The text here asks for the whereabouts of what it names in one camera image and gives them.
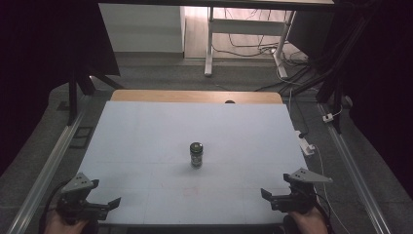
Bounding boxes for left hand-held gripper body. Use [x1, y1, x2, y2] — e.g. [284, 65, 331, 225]
[56, 172, 110, 225]

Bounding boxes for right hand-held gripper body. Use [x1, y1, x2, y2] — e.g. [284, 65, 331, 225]
[269, 168, 334, 215]

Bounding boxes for person's left hand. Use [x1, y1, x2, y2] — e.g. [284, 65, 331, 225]
[43, 209, 91, 234]

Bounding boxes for person's right hand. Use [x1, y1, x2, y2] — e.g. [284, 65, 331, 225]
[286, 207, 329, 234]

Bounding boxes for white power strip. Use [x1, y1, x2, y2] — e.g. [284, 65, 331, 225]
[294, 130, 317, 157]

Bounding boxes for white table mat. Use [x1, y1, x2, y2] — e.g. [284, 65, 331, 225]
[77, 100, 309, 226]

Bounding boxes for dark glass jar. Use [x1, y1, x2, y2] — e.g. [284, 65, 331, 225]
[189, 141, 205, 170]

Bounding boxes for black metal stand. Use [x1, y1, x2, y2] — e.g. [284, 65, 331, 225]
[285, 9, 374, 135]
[66, 66, 126, 127]

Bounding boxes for black curtain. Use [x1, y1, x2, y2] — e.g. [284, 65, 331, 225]
[0, 0, 122, 178]
[324, 0, 413, 198]

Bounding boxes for white cabinet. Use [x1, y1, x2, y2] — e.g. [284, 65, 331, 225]
[98, 3, 186, 54]

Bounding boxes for thin white cable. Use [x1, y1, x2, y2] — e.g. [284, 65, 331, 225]
[313, 143, 353, 234]

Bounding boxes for aluminium rail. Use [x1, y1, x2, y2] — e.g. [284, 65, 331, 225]
[6, 108, 88, 234]
[318, 102, 393, 234]

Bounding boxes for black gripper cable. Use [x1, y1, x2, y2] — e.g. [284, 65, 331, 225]
[38, 179, 71, 234]

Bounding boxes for black floor cables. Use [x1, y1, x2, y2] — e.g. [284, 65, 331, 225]
[212, 9, 313, 93]

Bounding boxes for white desk frame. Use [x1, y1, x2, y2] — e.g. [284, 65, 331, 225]
[204, 6, 297, 79]

